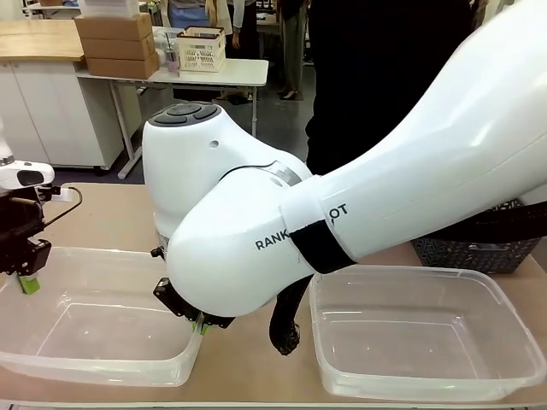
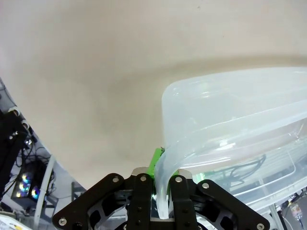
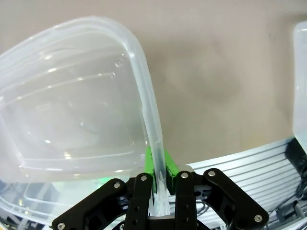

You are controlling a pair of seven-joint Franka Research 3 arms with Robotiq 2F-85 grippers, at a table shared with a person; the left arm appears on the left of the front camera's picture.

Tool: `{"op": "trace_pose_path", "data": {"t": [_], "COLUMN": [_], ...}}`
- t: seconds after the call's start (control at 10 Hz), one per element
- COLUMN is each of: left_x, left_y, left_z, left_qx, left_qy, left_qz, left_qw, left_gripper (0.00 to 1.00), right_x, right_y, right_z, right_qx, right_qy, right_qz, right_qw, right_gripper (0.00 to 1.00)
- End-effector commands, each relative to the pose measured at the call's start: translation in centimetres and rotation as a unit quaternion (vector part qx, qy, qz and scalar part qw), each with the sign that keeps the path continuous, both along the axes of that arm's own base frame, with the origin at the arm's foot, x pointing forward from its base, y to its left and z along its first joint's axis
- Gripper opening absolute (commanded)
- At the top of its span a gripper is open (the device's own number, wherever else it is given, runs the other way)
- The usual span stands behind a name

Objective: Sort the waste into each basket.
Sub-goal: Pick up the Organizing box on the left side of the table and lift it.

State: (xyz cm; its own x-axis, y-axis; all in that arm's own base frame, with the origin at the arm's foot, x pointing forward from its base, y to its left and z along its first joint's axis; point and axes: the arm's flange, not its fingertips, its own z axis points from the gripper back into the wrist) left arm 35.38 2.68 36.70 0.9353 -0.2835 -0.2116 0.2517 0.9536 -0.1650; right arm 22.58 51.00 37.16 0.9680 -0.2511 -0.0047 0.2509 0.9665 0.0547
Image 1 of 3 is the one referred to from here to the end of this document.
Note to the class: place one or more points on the person in beige trousers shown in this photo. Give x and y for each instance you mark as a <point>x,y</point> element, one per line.
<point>292,47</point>

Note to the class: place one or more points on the wooden counter top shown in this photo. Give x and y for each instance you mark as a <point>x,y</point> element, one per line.
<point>38,40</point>

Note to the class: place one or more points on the brown cardboard box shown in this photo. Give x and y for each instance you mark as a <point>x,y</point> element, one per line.
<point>113,26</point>
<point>117,48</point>
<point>121,66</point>

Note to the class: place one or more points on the clear plastic container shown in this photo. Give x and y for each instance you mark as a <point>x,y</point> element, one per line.
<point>423,333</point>
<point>107,316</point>

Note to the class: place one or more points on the plastic cup with straw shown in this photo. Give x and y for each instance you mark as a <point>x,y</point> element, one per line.
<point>172,57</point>

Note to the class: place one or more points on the white box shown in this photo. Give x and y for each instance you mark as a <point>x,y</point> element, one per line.
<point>111,7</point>

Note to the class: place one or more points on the white folding table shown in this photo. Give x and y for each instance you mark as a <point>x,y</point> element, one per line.
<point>213,72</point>

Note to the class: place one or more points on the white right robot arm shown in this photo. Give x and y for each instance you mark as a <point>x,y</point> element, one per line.
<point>384,162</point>

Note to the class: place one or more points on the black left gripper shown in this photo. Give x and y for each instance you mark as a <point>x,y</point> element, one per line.
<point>19,218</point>

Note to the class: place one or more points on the person in black clothes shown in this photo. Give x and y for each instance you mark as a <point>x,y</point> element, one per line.
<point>376,85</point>

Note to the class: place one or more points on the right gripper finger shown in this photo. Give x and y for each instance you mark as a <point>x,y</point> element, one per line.
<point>215,322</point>
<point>173,299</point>

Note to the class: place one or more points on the white crate with brown rim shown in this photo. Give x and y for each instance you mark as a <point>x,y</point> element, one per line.
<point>201,51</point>

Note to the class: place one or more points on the black woven basket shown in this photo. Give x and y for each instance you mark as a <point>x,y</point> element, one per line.
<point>478,252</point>

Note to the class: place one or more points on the white cabinet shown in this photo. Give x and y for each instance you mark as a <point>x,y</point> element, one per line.
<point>51,115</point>

